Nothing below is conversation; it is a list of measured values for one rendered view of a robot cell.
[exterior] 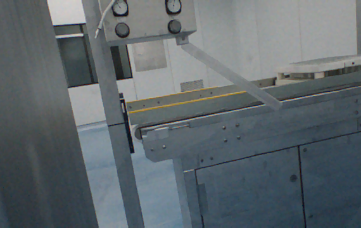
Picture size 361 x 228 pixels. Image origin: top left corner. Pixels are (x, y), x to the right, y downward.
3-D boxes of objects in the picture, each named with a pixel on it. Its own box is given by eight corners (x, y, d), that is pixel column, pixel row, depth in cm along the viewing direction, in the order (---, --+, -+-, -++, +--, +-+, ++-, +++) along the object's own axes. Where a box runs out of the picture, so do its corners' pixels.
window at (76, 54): (61, 89, 530) (45, 25, 509) (61, 89, 531) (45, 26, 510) (133, 78, 577) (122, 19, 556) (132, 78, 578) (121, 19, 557)
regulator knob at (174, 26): (170, 33, 65) (167, 14, 64) (168, 35, 67) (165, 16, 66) (184, 31, 65) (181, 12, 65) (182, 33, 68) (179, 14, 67)
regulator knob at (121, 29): (116, 37, 62) (112, 16, 62) (116, 38, 65) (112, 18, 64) (131, 35, 63) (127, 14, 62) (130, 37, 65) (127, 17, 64)
